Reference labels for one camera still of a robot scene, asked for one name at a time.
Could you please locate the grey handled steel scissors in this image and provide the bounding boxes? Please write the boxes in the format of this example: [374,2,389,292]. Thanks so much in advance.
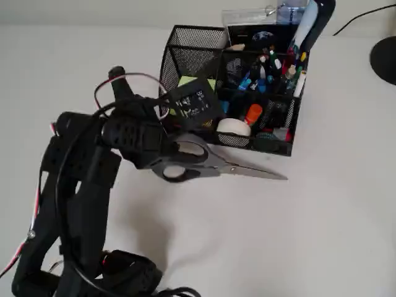
[151,133,288,183]

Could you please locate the black mesh desk organizer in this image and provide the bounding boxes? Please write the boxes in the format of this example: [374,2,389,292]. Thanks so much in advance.
[158,24,310,157]

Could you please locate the green sticky notes pad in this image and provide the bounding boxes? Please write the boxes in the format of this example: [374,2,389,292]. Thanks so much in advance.
[169,75,217,118]

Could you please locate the white tape roll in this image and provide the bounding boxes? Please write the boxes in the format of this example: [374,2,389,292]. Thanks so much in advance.
[216,118,252,137]

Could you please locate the blue cap marker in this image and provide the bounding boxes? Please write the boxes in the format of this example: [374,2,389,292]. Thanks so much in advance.
[238,72,252,92]

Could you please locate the orange cap glue stick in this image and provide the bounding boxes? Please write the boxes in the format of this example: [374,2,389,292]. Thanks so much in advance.
[244,104,264,127]

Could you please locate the white pen green cap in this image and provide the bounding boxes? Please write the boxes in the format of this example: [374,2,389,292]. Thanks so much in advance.
[269,50,283,71]

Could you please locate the black card with globe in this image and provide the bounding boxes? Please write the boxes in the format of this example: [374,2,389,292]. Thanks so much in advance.
[227,24,298,51]

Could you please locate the clear bag of clips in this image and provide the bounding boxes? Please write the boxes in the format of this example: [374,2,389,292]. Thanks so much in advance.
[222,5,278,26]

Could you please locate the white marker pen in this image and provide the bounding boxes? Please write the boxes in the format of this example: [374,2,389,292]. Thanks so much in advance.
[293,70,308,98]

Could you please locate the black round stand base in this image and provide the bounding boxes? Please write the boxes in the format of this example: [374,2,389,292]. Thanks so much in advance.
[369,35,396,86]

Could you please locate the red white servo wire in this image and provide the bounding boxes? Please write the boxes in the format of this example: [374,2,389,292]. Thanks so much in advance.
[0,171,43,279]
[93,72,170,120]

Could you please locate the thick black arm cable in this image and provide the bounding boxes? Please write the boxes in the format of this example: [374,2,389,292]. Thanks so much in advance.
[54,98,199,297]

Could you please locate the thin black cable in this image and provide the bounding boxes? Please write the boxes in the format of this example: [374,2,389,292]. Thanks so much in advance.
[332,4,396,37]

